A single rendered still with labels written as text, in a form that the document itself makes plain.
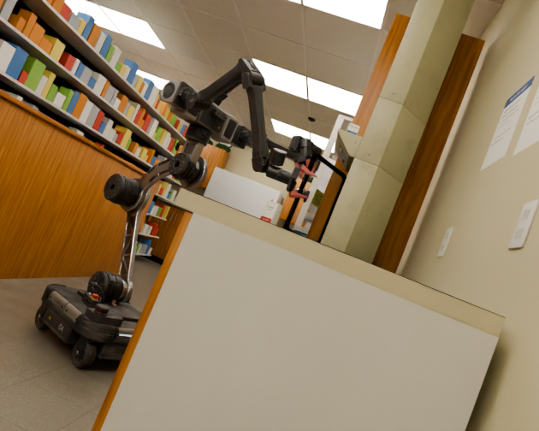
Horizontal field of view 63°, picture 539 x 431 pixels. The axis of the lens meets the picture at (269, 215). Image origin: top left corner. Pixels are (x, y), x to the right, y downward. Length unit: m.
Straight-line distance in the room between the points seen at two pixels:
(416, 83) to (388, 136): 0.28
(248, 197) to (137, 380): 6.12
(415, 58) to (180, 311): 1.63
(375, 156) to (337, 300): 1.20
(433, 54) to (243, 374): 1.75
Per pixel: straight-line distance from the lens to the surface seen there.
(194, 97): 2.24
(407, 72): 2.18
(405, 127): 2.14
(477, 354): 0.97
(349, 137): 2.04
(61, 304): 2.60
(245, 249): 0.92
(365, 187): 1.99
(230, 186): 7.09
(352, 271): 0.91
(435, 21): 2.31
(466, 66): 2.67
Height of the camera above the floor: 0.89
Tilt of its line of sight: 4 degrees up
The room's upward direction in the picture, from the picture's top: 22 degrees clockwise
